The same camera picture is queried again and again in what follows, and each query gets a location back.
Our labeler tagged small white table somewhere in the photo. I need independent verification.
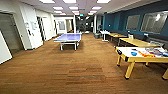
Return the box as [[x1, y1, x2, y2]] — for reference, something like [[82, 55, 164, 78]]
[[99, 29, 111, 43]]

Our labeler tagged yellow-legged gaming table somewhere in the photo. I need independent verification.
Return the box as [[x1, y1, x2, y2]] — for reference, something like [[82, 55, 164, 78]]
[[114, 45, 168, 81]]

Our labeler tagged dark wide doorway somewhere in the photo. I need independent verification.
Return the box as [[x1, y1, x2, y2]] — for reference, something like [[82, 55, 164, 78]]
[[0, 12, 25, 56]]

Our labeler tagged blue bowl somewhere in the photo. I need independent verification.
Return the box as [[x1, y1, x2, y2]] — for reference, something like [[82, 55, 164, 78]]
[[130, 49, 139, 57]]

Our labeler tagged grey waste bin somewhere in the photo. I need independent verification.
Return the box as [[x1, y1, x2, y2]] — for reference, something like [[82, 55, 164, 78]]
[[93, 32, 101, 40]]

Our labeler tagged long wooden table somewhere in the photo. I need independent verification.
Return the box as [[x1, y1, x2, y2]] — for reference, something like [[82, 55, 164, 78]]
[[118, 36, 162, 49], [106, 31, 128, 43]]

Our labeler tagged blue ping pong table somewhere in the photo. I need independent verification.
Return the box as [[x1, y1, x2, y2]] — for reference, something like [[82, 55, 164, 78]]
[[52, 32, 83, 52]]

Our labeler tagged glass wall window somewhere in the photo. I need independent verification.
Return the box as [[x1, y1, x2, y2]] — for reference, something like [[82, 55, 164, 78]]
[[140, 10, 168, 35], [125, 13, 142, 32]]

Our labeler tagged square ceiling light panel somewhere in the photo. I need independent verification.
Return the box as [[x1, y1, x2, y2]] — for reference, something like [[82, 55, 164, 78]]
[[91, 5, 103, 11], [52, 6, 65, 11], [67, 6, 80, 11], [96, 0, 112, 5], [62, 0, 78, 5], [38, 0, 56, 5]]

